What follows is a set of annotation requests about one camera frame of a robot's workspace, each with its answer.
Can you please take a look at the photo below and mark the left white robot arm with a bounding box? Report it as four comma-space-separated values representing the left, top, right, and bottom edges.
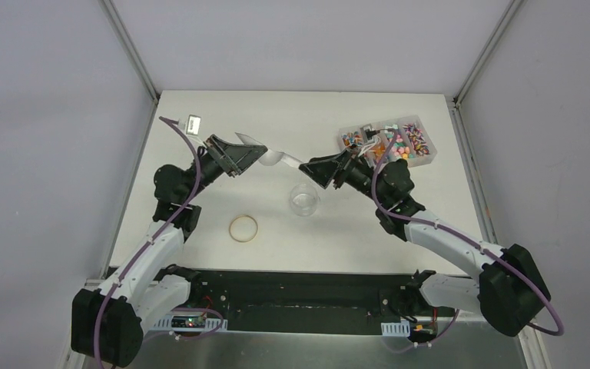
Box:
71, 135, 268, 367

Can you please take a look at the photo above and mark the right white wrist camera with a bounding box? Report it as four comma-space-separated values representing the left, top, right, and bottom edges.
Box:
360, 124, 383, 142

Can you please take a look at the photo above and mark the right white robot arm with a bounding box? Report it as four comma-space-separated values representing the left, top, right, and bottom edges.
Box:
298, 149, 564, 337

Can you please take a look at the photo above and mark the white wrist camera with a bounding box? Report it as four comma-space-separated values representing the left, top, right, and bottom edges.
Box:
184, 115, 202, 136
360, 124, 383, 142

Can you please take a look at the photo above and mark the left aluminium frame post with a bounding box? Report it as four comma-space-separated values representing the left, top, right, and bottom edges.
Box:
98, 0, 161, 105

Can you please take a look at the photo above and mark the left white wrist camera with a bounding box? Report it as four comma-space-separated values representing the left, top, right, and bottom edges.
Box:
184, 115, 202, 136

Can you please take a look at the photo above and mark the aluminium frame post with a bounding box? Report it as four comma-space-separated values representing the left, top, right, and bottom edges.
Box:
98, 0, 161, 105
453, 0, 526, 108

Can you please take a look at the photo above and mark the clear compartment candy box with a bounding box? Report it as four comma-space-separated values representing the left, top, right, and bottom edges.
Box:
337, 115, 437, 167

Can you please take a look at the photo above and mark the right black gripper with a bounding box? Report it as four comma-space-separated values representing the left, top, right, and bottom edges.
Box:
299, 145, 390, 208

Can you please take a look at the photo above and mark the left white cable duct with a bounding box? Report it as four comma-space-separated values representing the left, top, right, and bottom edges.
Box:
150, 313, 228, 333

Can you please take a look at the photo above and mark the clear plastic scoop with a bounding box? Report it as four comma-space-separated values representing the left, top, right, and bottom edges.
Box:
235, 132, 303, 169

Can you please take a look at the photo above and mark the white cable duct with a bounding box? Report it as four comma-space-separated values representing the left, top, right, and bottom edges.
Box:
150, 313, 228, 333
380, 320, 411, 337

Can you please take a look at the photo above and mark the right white cable duct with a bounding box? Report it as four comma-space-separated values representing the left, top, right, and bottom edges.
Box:
380, 320, 411, 337

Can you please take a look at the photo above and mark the clear plastic jar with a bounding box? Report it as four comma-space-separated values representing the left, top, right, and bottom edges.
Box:
289, 184, 320, 217

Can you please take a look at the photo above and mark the right aluminium frame post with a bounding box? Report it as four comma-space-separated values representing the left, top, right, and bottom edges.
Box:
453, 0, 526, 108

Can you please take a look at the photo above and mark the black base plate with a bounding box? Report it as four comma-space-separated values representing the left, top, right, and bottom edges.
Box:
154, 265, 472, 336

